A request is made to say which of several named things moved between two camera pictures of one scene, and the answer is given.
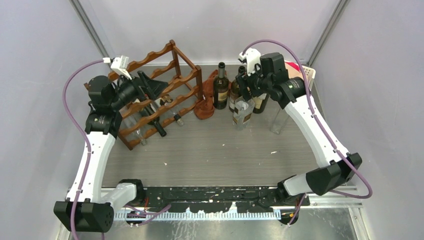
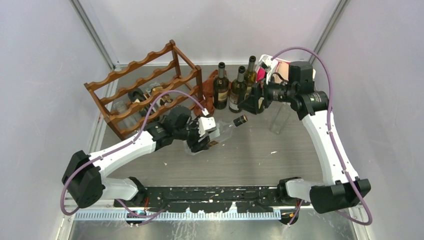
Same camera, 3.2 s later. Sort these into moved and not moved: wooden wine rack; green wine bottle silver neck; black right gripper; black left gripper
Moved: black right gripper; black left gripper
Not moved: green wine bottle silver neck; wooden wine rack
